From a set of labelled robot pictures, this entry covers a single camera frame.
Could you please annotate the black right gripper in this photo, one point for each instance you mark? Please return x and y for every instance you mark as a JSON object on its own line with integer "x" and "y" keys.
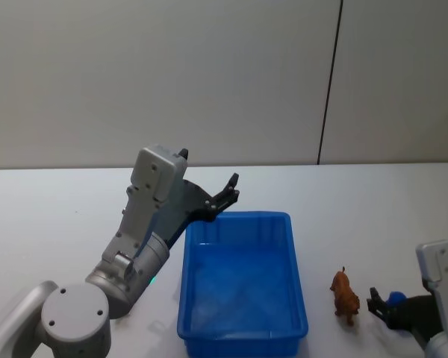
{"x": 416, "y": 315}

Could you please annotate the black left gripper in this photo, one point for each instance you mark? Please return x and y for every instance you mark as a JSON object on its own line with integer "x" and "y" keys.
{"x": 192, "y": 203}

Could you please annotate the small blue ball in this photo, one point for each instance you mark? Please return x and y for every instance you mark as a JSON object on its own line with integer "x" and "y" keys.
{"x": 396, "y": 298}

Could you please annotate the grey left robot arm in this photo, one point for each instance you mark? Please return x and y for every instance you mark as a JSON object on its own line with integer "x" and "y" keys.
{"x": 142, "y": 209}

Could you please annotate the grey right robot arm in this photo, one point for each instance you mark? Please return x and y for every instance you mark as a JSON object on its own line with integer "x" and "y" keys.
{"x": 442, "y": 268}

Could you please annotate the brown toy animal figure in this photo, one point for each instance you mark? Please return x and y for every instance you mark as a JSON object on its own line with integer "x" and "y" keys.
{"x": 345, "y": 296}

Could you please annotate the blue plastic bin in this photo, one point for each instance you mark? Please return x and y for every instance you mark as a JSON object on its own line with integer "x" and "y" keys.
{"x": 242, "y": 283}

